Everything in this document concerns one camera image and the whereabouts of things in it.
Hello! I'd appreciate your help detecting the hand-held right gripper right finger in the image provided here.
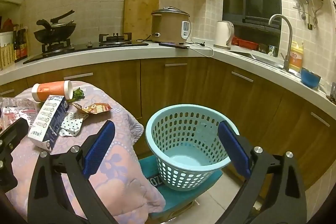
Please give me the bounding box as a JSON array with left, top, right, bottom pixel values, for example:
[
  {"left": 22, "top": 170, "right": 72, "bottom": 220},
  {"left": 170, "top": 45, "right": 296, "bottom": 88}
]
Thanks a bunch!
[{"left": 210, "top": 120, "right": 307, "bottom": 224}]

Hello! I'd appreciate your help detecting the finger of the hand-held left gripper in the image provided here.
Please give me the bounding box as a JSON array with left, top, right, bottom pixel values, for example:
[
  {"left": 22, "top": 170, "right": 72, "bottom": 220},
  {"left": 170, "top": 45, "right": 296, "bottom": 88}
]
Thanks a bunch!
[{"left": 0, "top": 117, "right": 29, "bottom": 191}]

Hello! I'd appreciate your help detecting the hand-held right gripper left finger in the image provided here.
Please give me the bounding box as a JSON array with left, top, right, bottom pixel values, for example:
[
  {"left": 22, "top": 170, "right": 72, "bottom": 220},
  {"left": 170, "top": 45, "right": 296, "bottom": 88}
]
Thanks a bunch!
[{"left": 28, "top": 120, "right": 124, "bottom": 224}]

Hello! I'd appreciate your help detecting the clear plastic wrapper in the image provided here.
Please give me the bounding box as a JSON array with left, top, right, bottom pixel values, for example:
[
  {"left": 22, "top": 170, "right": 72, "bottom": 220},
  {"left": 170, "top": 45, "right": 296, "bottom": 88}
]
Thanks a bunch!
[{"left": 0, "top": 97, "right": 40, "bottom": 130}]

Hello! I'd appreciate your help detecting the blue white milk carton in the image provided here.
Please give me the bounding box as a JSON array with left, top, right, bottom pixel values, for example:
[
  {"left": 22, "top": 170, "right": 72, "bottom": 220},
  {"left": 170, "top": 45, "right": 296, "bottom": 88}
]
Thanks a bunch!
[{"left": 28, "top": 95, "right": 70, "bottom": 152}]

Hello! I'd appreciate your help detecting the polka-dot foil wrapper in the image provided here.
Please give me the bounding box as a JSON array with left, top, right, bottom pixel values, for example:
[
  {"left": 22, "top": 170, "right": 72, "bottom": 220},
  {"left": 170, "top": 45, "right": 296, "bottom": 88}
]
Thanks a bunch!
[{"left": 58, "top": 111, "right": 88, "bottom": 136}]

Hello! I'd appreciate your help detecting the brown red snack wrapper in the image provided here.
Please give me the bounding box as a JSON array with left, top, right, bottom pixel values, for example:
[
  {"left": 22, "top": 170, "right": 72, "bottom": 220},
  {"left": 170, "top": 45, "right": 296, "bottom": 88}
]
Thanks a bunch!
[{"left": 71, "top": 103, "right": 113, "bottom": 115}]

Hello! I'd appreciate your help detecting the light blue plastic basket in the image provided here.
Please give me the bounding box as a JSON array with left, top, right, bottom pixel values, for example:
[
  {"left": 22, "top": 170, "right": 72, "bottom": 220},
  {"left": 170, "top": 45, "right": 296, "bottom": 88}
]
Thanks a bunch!
[{"left": 145, "top": 104, "right": 240, "bottom": 191}]

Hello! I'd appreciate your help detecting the orange paper cup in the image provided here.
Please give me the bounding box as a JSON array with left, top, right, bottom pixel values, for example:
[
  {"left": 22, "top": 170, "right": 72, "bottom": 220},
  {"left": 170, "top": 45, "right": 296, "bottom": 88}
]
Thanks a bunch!
[{"left": 31, "top": 80, "right": 73, "bottom": 103}]

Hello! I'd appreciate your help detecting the small wilted green vegetable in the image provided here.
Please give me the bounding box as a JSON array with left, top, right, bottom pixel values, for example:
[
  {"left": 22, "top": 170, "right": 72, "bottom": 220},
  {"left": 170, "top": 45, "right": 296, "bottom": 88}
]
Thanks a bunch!
[{"left": 67, "top": 88, "right": 86, "bottom": 103}]

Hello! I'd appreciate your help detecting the floral pink blanket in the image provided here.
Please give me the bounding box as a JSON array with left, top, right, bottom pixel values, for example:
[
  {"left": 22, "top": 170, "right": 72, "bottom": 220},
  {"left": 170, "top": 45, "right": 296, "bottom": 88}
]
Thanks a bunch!
[{"left": 0, "top": 80, "right": 166, "bottom": 224}]

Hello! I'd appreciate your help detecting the teal stool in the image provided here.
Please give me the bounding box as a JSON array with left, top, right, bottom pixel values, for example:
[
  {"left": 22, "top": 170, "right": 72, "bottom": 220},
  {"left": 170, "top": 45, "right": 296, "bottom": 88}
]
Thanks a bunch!
[{"left": 138, "top": 156, "right": 223, "bottom": 219}]

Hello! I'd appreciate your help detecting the yellow plastic holder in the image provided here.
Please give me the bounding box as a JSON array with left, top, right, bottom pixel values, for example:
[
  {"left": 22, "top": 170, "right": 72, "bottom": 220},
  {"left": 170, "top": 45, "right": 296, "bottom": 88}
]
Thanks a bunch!
[{"left": 0, "top": 44, "right": 15, "bottom": 71}]

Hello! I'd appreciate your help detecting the dark sauce bottle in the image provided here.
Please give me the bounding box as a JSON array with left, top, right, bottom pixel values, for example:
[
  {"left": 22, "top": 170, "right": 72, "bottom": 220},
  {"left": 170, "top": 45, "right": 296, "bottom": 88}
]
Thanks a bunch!
[{"left": 13, "top": 26, "right": 21, "bottom": 60}]

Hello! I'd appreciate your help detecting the red label sauce bottle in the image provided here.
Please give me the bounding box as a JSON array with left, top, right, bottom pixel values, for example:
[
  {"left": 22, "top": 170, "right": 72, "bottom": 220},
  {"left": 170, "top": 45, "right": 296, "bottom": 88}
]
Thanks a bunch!
[{"left": 20, "top": 26, "right": 28, "bottom": 59}]

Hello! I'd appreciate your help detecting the white container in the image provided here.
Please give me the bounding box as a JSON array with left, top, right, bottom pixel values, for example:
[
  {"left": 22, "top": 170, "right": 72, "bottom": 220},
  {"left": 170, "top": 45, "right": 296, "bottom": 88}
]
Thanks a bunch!
[{"left": 0, "top": 31, "right": 14, "bottom": 47}]

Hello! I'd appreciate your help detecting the wooden base cabinet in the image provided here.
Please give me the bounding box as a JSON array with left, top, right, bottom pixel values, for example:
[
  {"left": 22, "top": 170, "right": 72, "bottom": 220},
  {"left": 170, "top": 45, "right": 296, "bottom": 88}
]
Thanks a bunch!
[{"left": 0, "top": 56, "right": 336, "bottom": 188}]

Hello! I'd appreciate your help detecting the steel sink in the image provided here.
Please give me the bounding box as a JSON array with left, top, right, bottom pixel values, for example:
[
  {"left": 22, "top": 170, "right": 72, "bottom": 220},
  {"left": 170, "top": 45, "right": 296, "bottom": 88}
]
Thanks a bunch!
[{"left": 231, "top": 49, "right": 286, "bottom": 69}]

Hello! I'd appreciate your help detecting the black gas stove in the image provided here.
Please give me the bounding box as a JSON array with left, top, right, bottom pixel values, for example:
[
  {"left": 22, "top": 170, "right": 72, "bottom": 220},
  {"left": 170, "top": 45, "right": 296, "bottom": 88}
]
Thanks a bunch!
[{"left": 23, "top": 32, "right": 149, "bottom": 64}]

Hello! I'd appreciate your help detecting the black wok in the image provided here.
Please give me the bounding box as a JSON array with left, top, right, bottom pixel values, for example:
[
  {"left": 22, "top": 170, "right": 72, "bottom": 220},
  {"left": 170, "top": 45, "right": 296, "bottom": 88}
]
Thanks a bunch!
[{"left": 34, "top": 19, "right": 77, "bottom": 45}]

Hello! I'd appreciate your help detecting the blue bowl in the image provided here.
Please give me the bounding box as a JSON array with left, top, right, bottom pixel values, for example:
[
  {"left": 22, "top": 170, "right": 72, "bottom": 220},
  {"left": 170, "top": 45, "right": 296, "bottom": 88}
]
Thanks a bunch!
[{"left": 301, "top": 67, "right": 321, "bottom": 88}]

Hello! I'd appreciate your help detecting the red container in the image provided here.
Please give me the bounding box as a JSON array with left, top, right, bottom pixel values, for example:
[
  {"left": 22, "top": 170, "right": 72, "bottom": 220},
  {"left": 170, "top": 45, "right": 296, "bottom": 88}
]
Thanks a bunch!
[{"left": 231, "top": 36, "right": 259, "bottom": 51}]

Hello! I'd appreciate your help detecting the yellow detergent bottle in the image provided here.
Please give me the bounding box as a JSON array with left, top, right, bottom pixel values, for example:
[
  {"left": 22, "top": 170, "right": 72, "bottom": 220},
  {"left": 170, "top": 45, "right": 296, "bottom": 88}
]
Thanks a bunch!
[{"left": 289, "top": 41, "right": 304, "bottom": 73}]

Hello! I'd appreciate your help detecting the white electric kettle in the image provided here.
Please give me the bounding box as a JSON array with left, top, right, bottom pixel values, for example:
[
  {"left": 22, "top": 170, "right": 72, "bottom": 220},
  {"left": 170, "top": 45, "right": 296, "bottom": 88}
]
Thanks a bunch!
[{"left": 213, "top": 21, "right": 235, "bottom": 50}]

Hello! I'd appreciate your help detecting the steel faucet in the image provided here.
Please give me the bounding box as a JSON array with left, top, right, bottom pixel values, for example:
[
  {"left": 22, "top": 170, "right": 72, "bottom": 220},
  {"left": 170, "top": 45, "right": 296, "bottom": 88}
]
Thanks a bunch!
[{"left": 268, "top": 14, "right": 293, "bottom": 72}]

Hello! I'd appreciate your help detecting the dark flat object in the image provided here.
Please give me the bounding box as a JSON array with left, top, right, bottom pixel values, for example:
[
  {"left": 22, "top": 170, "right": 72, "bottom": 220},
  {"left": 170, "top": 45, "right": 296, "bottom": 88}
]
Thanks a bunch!
[{"left": 159, "top": 42, "right": 190, "bottom": 50}]

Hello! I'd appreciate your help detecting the black frying pan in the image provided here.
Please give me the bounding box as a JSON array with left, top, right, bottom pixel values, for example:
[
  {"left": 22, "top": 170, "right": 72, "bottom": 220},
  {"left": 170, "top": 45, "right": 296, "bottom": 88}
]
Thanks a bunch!
[{"left": 50, "top": 10, "right": 76, "bottom": 29}]

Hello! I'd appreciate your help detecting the brown rice cooker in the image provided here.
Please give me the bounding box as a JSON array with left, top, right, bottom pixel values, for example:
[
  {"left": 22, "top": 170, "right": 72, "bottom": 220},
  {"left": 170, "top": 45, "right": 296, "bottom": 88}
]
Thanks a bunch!
[{"left": 151, "top": 6, "right": 191, "bottom": 44}]

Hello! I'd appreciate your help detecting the wooden cutting board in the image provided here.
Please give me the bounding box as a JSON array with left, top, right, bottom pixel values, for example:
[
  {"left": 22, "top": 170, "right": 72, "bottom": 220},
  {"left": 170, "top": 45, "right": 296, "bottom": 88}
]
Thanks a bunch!
[{"left": 123, "top": 0, "right": 159, "bottom": 41}]

